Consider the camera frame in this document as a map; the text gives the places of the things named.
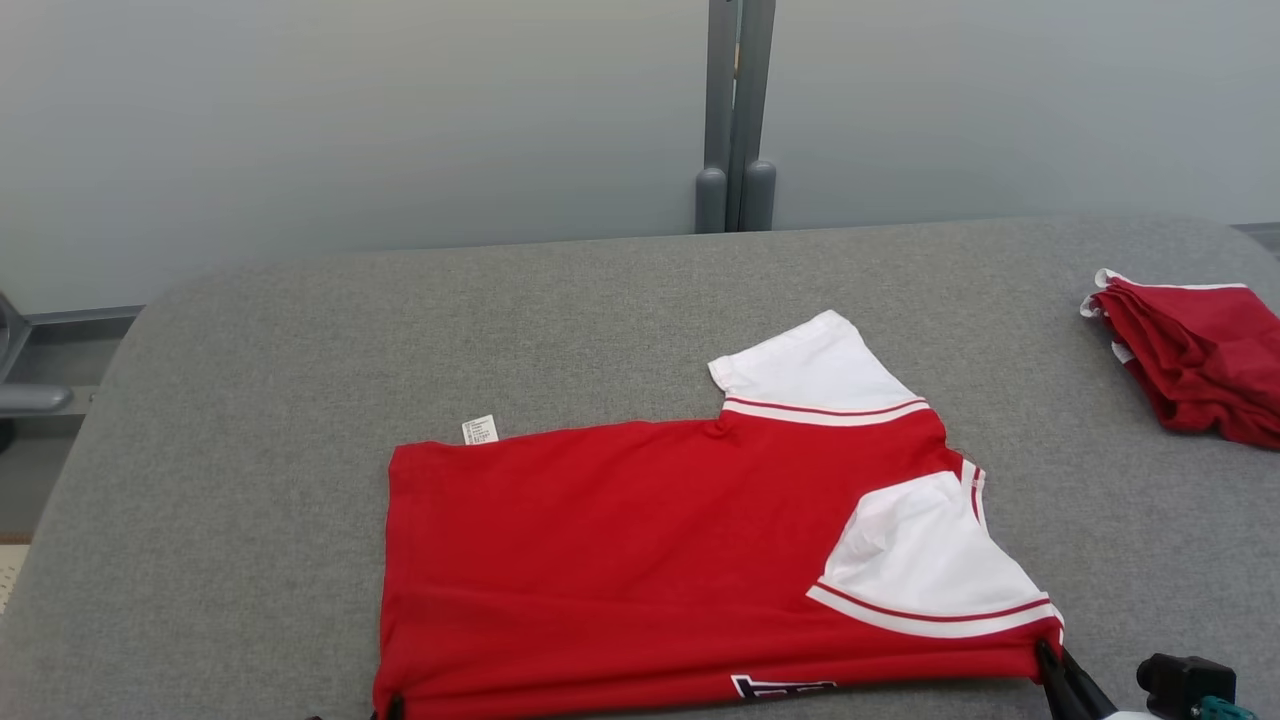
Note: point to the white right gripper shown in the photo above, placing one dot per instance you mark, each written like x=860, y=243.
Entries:
x=1130, y=716

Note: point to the red white-sleeved jersey shirt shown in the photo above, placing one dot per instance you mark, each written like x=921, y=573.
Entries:
x=600, y=550

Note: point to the red basketball shorts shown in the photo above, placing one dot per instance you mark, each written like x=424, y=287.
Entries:
x=1210, y=360

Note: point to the cream perforated laundry basket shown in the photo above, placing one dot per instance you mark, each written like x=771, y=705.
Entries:
x=10, y=580

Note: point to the black caster wheel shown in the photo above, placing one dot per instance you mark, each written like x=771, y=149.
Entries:
x=5, y=437

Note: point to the grey metal partition stand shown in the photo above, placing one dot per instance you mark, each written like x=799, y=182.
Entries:
x=30, y=400

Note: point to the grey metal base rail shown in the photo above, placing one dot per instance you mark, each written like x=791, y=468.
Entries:
x=90, y=318

